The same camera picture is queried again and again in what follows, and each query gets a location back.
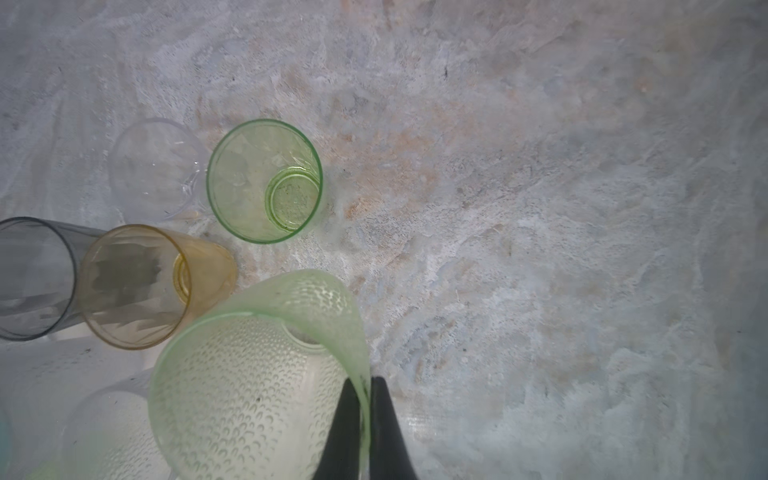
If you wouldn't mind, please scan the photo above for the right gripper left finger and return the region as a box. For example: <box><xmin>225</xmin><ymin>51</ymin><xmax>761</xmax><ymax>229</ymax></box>
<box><xmin>312</xmin><ymin>379</ymin><xmax>361</xmax><ymax>480</ymax></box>

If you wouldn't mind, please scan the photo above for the yellow glass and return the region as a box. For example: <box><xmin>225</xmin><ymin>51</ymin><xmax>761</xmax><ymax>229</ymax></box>
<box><xmin>76</xmin><ymin>224</ymin><xmax>238</xmax><ymax>350</ymax></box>

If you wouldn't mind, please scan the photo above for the light green textured tumbler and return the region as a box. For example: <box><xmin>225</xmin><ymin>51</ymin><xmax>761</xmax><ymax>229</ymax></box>
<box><xmin>148</xmin><ymin>269</ymin><xmax>372</xmax><ymax>479</ymax></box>

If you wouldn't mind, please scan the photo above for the small clear glass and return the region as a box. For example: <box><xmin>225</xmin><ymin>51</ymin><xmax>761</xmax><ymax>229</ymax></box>
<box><xmin>107</xmin><ymin>118</ymin><xmax>212</xmax><ymax>224</ymax></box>

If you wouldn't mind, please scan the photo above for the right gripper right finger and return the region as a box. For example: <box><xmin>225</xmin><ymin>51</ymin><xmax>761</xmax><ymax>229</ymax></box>
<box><xmin>369</xmin><ymin>376</ymin><xmax>418</xmax><ymax>480</ymax></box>

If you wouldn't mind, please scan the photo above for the frosted clear tumbler back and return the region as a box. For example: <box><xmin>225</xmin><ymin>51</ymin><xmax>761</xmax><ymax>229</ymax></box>
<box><xmin>61</xmin><ymin>369</ymin><xmax>176</xmax><ymax>479</ymax></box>

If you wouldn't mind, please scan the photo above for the bright green smooth tumbler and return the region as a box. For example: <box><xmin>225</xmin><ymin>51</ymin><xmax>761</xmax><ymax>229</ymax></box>
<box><xmin>205</xmin><ymin>119</ymin><xmax>326</xmax><ymax>244</ymax></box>

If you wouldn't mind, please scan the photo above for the beige plastic tray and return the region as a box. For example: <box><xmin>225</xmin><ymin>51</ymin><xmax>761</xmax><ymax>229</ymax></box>
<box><xmin>1</xmin><ymin>336</ymin><xmax>149</xmax><ymax>479</ymax></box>

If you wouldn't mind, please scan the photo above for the dark grey glass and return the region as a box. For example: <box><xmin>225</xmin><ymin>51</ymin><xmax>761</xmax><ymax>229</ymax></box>
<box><xmin>1</xmin><ymin>216</ymin><xmax>105</xmax><ymax>342</ymax></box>

